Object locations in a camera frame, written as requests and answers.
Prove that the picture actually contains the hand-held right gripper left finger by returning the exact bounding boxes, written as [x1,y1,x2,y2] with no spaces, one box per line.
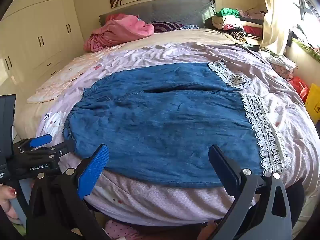
[26,144,110,240]

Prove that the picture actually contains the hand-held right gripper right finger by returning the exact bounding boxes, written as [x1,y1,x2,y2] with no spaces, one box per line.
[208,144,293,240]

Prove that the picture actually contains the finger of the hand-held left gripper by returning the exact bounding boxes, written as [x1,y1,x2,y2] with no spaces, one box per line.
[12,134,53,155]
[32,141,76,161]

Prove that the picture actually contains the blue denim pants lace hem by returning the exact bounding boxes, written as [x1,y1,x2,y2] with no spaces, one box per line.
[62,60,292,189]

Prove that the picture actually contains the person's left hand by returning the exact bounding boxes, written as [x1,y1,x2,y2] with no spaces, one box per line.
[0,184,20,224]

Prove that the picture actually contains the pink dotted cloth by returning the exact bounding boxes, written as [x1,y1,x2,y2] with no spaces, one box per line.
[104,219,140,240]

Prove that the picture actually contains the pink cartoon print quilt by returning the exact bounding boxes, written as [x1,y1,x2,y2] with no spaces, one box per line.
[26,41,320,227]

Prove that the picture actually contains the cream wardrobe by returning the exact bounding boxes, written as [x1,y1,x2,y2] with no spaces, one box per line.
[0,0,85,98]

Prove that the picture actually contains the floral fabric bag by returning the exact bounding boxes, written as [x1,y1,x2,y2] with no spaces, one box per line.
[271,64,297,80]

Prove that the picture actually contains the red plastic bag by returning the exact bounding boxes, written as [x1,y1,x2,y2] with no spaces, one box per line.
[287,76,310,103]

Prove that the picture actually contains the yellow paper bag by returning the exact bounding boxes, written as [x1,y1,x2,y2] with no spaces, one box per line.
[304,83,320,125]

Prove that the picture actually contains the white cloth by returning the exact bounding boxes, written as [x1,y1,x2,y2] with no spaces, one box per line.
[266,55,295,70]

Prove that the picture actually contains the pink fleece blanket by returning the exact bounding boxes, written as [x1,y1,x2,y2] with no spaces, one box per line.
[84,14,155,53]

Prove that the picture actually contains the bed with beige sheet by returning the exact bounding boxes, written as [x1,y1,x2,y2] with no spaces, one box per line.
[12,27,250,140]

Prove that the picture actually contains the pile of folded clothes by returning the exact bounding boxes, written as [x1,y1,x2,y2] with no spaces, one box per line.
[205,7,268,46]

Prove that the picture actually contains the green trimmed cushion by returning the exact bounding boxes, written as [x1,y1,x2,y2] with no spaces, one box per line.
[291,37,320,62]

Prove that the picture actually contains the purple striped cloth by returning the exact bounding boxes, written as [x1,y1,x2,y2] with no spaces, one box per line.
[150,21,185,33]

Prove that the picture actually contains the heap of mixed clothes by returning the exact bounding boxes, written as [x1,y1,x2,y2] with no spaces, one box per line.
[287,24,320,53]

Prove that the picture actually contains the cream curtain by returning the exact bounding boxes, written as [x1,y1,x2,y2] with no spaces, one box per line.
[259,0,304,57]

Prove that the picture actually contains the grey padded headboard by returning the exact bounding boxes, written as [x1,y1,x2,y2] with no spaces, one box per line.
[99,0,216,29]

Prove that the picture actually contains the window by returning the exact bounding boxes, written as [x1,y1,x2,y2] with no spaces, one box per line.
[292,0,320,30]

